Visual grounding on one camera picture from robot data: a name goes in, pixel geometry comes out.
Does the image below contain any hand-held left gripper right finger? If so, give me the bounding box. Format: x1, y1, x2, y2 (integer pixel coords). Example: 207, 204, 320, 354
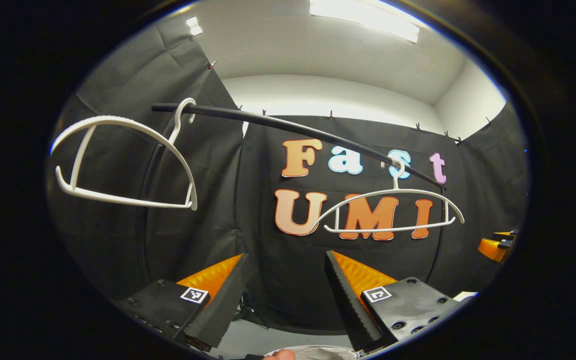
324, 250, 469, 353

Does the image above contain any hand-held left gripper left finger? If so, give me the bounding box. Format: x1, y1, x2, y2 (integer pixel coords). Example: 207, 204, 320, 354
113, 252, 251, 351

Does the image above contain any white plastic hanger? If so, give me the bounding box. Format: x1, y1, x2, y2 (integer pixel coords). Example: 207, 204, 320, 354
50, 97, 199, 212
310, 155, 465, 235

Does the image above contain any black clothes rack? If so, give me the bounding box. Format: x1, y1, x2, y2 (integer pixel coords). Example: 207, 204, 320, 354
138, 102, 447, 281

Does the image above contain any black backdrop cloth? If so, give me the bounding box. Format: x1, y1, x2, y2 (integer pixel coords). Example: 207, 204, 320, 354
48, 22, 531, 333

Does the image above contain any row of small clips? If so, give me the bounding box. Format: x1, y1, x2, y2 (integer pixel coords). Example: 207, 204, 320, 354
208, 60, 494, 147

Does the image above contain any long ceiling light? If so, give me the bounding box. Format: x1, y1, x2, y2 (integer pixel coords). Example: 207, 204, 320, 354
309, 0, 420, 44

